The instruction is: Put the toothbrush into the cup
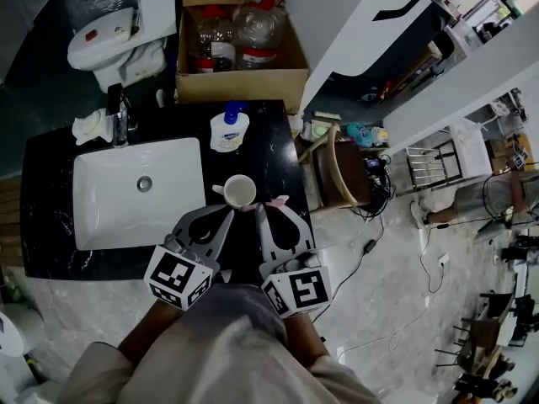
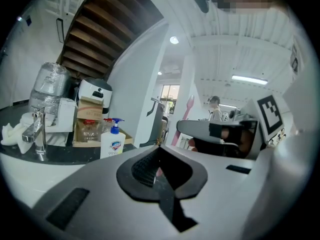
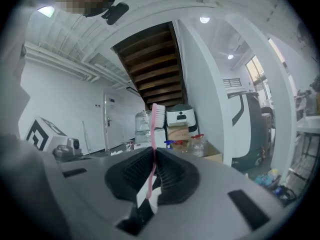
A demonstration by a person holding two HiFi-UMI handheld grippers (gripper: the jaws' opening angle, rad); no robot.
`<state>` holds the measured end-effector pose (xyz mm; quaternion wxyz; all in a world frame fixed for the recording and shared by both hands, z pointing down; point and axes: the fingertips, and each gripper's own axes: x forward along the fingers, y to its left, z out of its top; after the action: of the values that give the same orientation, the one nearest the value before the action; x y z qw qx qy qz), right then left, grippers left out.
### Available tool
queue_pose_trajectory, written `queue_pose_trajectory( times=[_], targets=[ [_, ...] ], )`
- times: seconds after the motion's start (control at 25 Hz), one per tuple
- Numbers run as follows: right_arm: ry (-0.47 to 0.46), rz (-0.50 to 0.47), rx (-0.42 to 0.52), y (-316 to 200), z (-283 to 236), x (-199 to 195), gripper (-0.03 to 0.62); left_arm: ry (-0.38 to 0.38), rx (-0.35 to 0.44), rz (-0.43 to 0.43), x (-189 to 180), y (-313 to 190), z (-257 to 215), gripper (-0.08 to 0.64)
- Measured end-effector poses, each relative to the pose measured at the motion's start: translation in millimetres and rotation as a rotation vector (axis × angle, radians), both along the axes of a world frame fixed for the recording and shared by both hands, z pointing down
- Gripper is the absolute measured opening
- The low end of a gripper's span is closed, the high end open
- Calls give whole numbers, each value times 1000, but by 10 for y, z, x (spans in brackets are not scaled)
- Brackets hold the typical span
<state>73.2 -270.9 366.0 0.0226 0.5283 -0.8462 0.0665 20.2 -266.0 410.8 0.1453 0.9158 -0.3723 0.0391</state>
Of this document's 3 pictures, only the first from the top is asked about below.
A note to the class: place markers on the clear plastic jug red cap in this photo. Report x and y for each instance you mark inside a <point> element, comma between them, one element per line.
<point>259,32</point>
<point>212,36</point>

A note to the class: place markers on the person's light shirt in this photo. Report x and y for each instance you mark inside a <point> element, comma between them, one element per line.
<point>227,352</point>

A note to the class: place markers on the wooden chair brown seat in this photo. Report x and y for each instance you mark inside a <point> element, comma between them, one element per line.
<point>341,171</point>

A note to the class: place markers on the white cup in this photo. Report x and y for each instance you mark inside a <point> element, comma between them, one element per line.
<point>240,192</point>

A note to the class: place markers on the large open cardboard box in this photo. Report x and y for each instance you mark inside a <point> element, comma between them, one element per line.
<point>240,86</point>

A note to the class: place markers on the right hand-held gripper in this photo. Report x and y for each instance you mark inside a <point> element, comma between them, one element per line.
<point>303,293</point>

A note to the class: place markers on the white folding table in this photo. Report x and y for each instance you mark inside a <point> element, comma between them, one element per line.
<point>471,150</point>

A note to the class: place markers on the white soap bottle blue pump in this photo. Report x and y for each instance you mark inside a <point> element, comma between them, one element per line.
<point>227,135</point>

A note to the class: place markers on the wooden slatted panel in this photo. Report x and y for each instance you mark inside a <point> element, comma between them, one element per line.
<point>10,225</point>

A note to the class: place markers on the white toilet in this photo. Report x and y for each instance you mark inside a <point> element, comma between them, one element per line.
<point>105,44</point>

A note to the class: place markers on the white rectangular sink basin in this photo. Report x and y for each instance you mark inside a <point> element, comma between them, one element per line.
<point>109,208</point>

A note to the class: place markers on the white crumpled cloth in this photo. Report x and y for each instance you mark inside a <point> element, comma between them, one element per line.
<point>90,124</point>

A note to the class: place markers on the small white tube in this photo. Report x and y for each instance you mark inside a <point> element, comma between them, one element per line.
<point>160,98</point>

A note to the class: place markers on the teal cloth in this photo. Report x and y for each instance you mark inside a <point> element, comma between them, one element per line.
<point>360,135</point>

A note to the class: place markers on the person's left forearm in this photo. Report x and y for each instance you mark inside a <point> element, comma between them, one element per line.
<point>147,331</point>

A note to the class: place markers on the metal rack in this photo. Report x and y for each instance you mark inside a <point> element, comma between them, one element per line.
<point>425,166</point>

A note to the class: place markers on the chrome sink drain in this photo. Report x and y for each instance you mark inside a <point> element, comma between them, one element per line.
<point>144,183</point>

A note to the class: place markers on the chrome faucet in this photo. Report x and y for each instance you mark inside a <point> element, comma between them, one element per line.
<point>121,124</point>

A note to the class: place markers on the person's right forearm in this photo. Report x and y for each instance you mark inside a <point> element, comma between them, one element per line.
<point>305,339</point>

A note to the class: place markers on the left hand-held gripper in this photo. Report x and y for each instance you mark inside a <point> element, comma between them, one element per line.
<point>177,276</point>

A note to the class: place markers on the green white container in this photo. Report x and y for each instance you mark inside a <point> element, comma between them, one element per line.
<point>320,131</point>

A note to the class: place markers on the pink toothbrush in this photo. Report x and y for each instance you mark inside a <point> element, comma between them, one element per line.
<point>279,201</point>

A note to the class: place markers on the dark brown chair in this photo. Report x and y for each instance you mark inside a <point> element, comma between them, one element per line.
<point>480,339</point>

